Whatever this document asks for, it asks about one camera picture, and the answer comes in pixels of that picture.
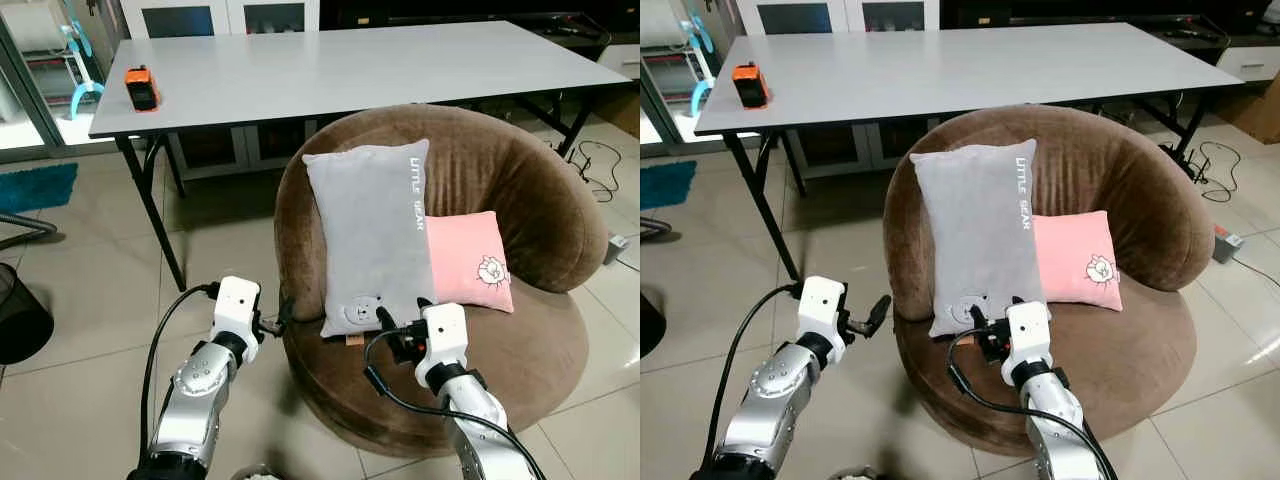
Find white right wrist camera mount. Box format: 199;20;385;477
1004;301;1054;381
415;303;469;389

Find teal fluffy rug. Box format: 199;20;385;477
640;160;698;211
0;163;79;214

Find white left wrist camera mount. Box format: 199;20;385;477
210;277;263;346
797;277;849;346

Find white glass-door cabinet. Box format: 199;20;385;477
735;0;941;181
120;0;331;181

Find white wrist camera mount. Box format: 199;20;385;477
797;277;849;346
1004;301;1054;381
415;303;469;389
210;277;263;346

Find orange black device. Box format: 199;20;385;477
731;62;771;110
124;66;161;113

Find grey folding table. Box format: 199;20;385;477
693;22;1246;283
88;20;633;293

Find glass display shelf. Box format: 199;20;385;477
0;0;123;161
640;0;741;146

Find grey lettered pillow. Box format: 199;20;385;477
909;139;1049;339
302;139;438;339

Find brown round sofa chair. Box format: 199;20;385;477
882;103;1216;459
274;103;611;459

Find black floor cable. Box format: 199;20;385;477
575;140;623;201
1190;140;1241;203

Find brown cardboard box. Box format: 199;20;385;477
1237;78;1280;146
603;88;641;139

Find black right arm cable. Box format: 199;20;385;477
945;328;1121;480
362;328;546;480

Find dark tv console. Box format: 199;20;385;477
320;0;641;46
940;0;1280;46

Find white drawer unit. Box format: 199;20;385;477
1215;45;1280;86
598;42;641;81

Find pink pillow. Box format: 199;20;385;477
1032;210;1123;313
424;210;515;314

